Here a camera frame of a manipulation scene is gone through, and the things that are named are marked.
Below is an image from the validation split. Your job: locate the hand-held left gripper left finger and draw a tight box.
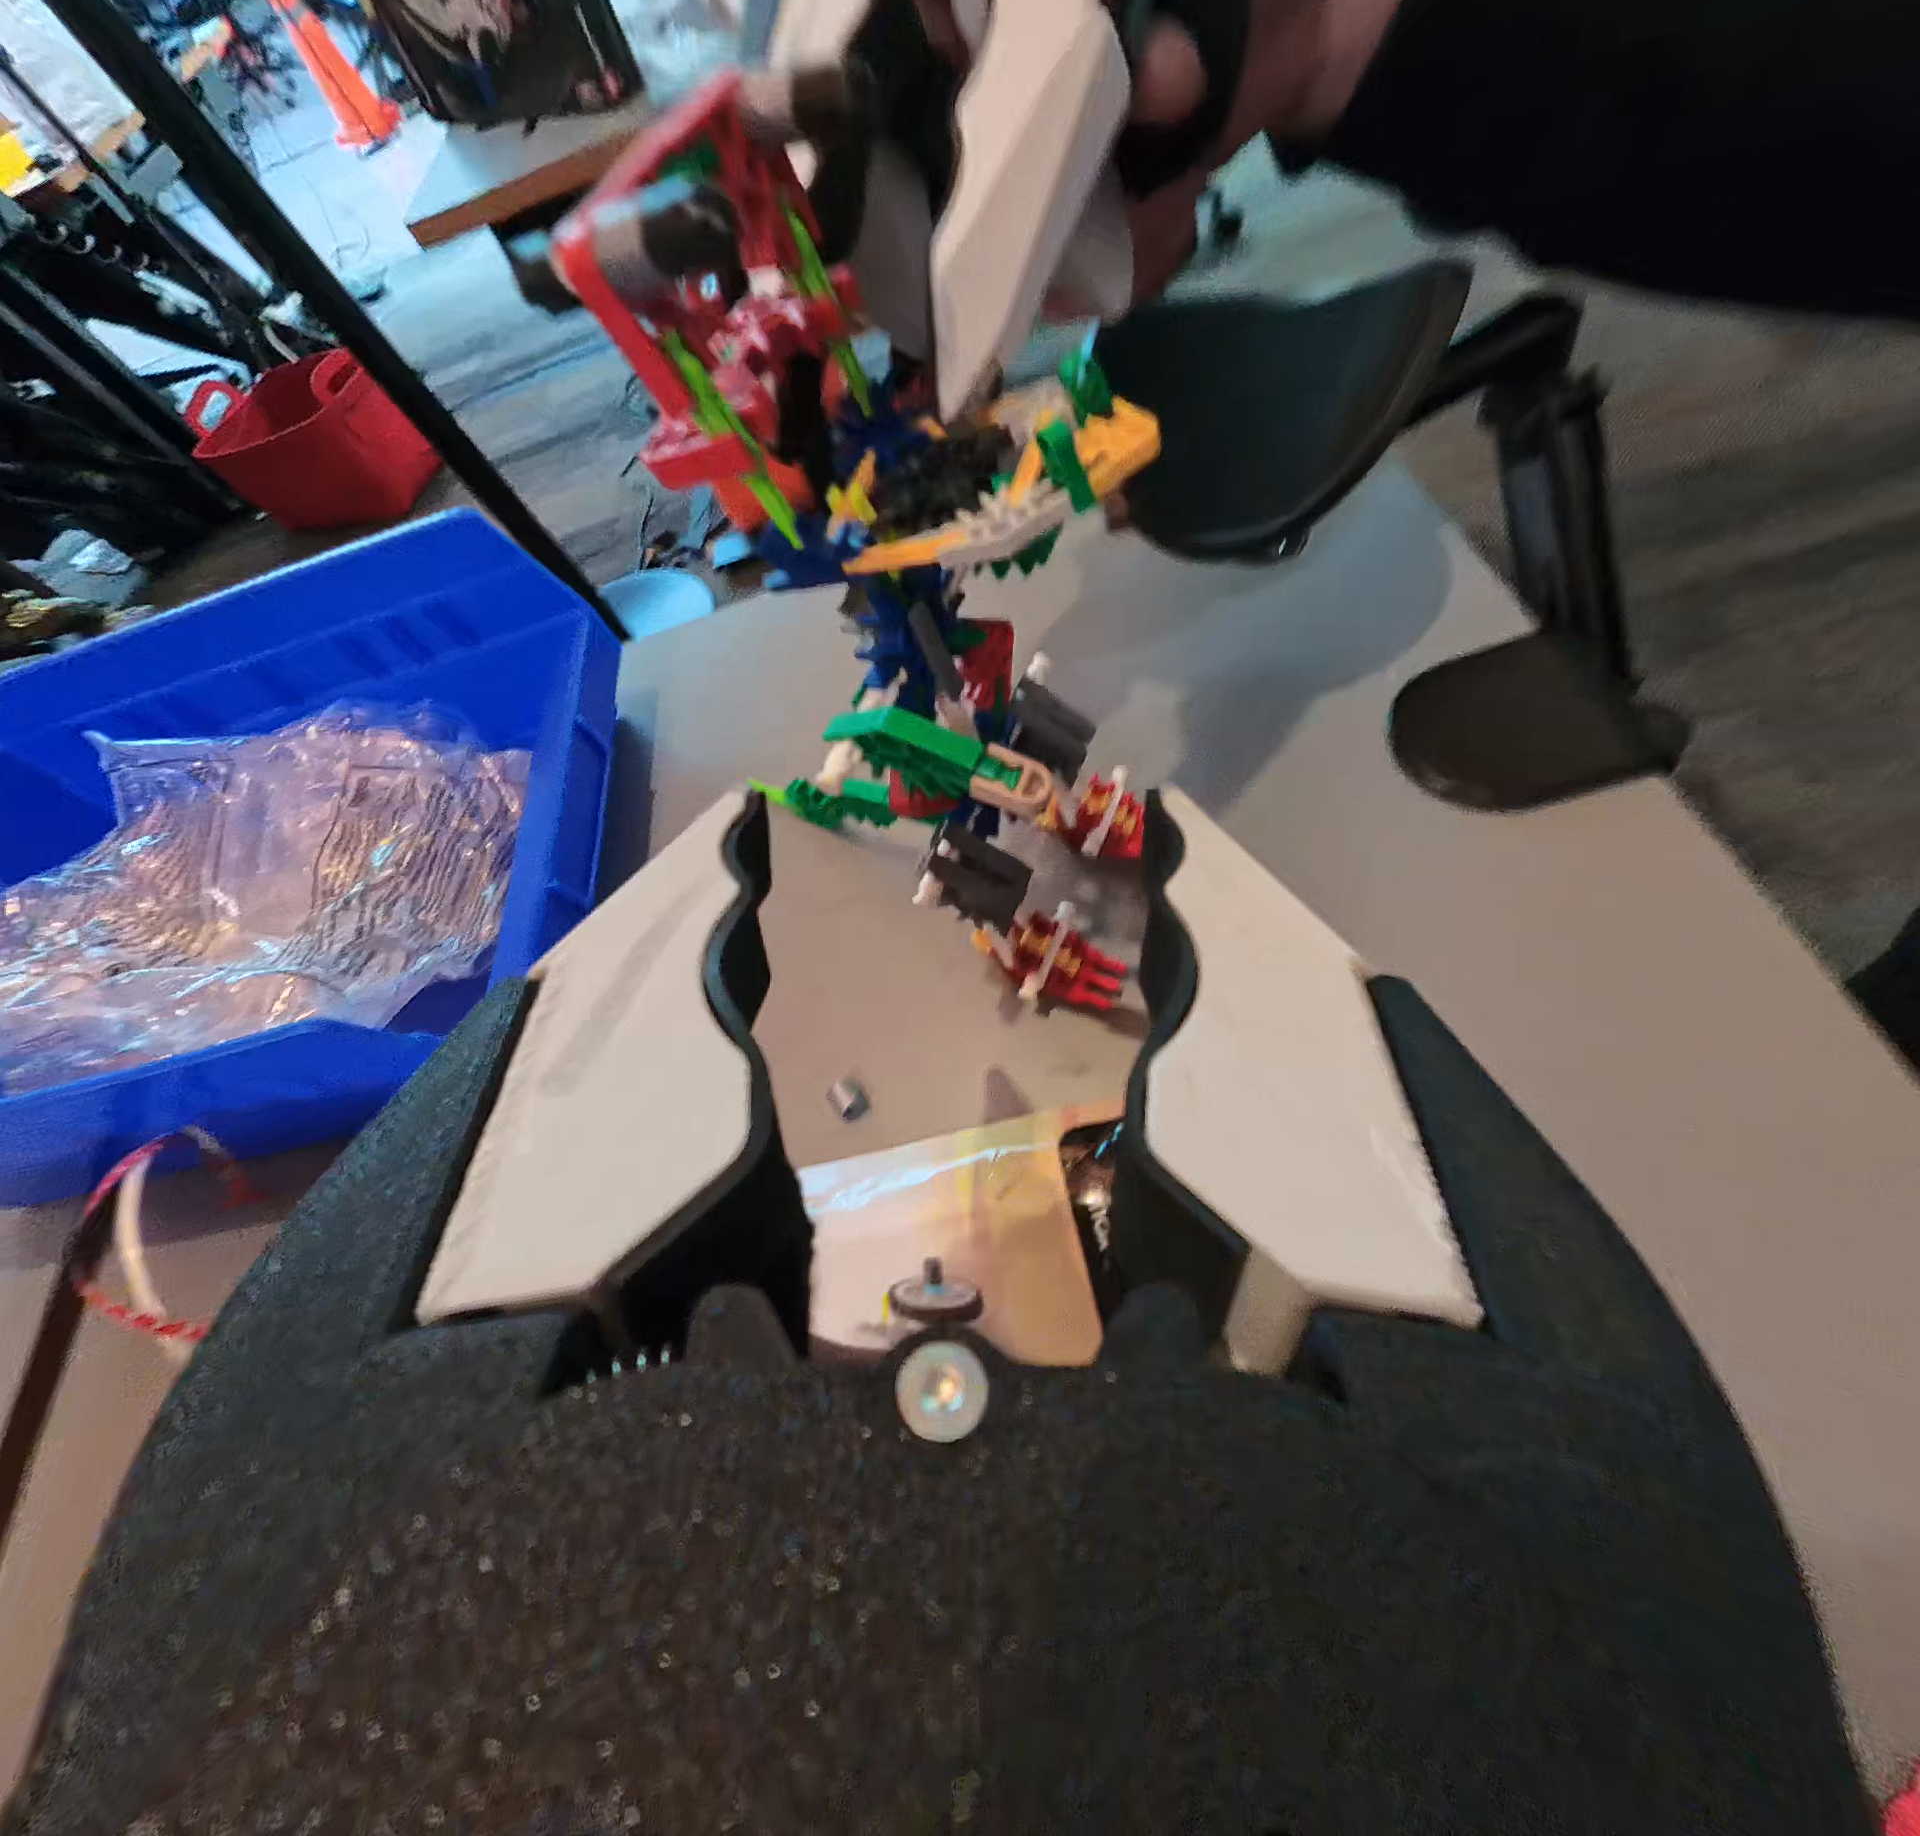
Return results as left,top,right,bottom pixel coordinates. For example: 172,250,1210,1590
415,789,813,1328

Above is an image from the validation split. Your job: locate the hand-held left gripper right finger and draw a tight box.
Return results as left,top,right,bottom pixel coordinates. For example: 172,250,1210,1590
1121,786,1490,1333

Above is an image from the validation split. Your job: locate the red yellow toy assembly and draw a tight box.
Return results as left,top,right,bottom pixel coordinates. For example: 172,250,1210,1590
974,765,1149,1014

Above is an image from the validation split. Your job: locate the green clip connector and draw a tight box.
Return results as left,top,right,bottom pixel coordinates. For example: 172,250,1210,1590
1032,416,1104,517

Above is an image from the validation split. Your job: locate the red toy model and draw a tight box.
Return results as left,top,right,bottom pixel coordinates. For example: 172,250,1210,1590
545,70,875,535

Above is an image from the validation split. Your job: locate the small multicolour toy model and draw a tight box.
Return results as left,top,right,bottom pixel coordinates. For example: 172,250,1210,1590
746,352,1162,922

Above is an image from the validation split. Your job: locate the black toy box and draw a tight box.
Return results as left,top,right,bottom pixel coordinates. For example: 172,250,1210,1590
304,0,648,124

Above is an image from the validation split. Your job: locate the wooden side table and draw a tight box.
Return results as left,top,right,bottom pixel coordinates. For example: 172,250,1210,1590
406,111,659,250

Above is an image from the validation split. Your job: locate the black clamp-on armrest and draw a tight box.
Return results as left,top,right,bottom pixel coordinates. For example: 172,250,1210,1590
1091,257,1694,817

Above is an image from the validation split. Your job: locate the crumpled clear plastic bag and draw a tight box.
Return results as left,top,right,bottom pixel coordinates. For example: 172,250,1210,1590
0,698,534,1093

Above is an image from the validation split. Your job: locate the orange traffic cone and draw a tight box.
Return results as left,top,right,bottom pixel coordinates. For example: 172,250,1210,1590
224,0,398,150

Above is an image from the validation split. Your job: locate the pale blue round base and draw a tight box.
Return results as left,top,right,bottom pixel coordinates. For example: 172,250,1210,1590
597,567,722,642

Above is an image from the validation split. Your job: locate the blue plastic bin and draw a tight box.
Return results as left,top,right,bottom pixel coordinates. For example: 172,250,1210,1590
0,508,623,1209

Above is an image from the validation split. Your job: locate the red plastic tub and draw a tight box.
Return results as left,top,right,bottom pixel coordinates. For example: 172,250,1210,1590
185,352,442,530

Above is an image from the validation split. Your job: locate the thin red white cord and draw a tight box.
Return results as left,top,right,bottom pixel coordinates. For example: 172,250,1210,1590
64,1127,248,1343

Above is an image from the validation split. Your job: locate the black metal frame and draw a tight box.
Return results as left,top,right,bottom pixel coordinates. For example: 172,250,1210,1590
0,141,301,564

